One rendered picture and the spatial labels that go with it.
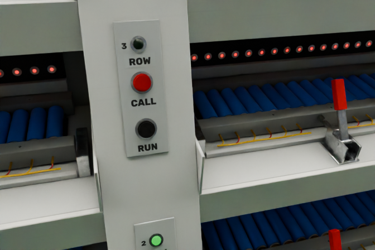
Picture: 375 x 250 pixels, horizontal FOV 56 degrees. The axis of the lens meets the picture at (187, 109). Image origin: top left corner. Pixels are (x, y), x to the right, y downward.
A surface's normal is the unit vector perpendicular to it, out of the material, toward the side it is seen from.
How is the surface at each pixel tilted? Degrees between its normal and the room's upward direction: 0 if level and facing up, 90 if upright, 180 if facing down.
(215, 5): 113
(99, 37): 90
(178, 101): 90
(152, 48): 90
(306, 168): 22
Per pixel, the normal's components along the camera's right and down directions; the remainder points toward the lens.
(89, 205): 0.04, -0.83
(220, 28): 0.25, 0.54
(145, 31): 0.25, 0.18
